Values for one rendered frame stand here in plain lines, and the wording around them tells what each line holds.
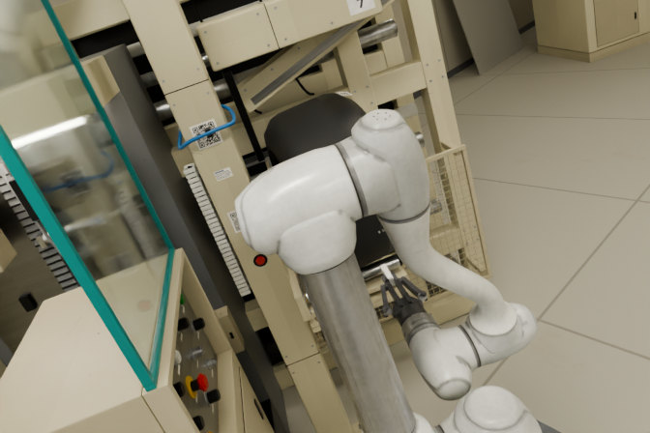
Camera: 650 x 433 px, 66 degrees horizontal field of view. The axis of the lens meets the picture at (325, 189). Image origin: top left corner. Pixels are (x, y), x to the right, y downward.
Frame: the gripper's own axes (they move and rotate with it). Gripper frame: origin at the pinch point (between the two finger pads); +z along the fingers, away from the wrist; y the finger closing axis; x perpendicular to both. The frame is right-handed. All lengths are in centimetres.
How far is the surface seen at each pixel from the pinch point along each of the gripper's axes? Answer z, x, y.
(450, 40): 503, 128, -258
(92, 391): -32, -30, 66
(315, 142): 22.6, -36.2, 5.5
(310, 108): 37, -41, 2
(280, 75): 73, -42, 5
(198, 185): 33, -32, 42
